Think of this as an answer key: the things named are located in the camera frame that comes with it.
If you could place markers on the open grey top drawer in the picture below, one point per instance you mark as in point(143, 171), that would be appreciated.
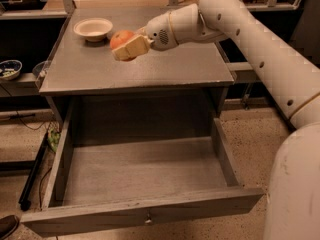
point(118, 160)

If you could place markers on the grey wooden cabinet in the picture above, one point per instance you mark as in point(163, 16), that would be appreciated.
point(83, 68)

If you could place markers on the black floor bar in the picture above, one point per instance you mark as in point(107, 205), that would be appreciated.
point(24, 201)

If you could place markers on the metal drawer knob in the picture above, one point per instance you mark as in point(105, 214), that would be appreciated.
point(148, 220)

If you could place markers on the beige paper bowl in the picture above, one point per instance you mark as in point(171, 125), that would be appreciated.
point(93, 29)

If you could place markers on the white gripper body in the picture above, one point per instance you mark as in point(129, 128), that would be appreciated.
point(158, 30)

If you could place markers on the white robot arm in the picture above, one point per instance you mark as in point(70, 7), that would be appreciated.
point(293, 198)

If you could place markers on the small clear container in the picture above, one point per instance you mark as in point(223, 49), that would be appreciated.
point(41, 69)

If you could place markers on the grey side shelf block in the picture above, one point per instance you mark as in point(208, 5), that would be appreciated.
point(242, 72)

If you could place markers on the blue patterned bowl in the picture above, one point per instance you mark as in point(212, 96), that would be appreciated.
point(10, 69)

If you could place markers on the orange fruit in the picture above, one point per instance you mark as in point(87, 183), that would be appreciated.
point(120, 38)

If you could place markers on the black shoe tip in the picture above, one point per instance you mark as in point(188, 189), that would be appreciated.
point(8, 225)

